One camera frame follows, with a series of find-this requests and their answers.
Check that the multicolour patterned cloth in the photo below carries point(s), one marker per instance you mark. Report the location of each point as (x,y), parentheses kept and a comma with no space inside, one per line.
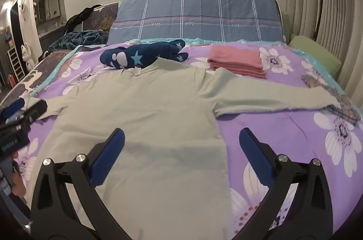
(343,103)

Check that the green pillow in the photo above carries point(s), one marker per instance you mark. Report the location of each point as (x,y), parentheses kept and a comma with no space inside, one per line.
(314,54)

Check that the person's left hand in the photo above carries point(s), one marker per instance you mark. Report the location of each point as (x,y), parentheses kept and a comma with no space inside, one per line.
(18,184)

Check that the beige curtain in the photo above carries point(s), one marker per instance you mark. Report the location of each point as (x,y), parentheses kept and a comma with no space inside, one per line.
(340,15)

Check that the teal fleece blanket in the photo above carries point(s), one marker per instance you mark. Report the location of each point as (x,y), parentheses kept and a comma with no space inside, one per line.
(79,38)

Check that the navy star-print fleece garment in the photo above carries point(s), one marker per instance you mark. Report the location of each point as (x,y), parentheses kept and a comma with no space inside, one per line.
(133,57)

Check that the purple floral bedsheet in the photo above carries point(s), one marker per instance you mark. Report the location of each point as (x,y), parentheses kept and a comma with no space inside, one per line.
(269,126)

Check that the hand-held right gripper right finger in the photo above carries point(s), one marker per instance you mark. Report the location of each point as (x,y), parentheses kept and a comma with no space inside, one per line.
(252,152)

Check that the grey-green long-sleeve shirt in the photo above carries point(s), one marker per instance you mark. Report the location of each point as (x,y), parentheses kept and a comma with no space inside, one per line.
(147,115)

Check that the black clothing heap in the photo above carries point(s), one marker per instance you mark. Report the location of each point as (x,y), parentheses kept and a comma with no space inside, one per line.
(82,15)

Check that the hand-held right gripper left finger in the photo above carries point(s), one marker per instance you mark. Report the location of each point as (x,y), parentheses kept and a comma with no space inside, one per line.
(112,152)

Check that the folded pink cloth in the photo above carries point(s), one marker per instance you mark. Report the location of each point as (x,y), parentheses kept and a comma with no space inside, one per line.
(235,58)

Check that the white cat figurine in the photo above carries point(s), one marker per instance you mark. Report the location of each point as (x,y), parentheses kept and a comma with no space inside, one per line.
(27,55)

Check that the white shelf rack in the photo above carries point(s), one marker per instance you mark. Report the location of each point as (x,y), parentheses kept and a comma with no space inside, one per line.
(14,61)

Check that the dark printed bedsheet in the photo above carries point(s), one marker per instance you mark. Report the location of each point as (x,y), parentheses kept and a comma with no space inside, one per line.
(48,58)

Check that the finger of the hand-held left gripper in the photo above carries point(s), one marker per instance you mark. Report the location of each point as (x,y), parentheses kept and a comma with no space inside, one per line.
(12,109)
(35,111)

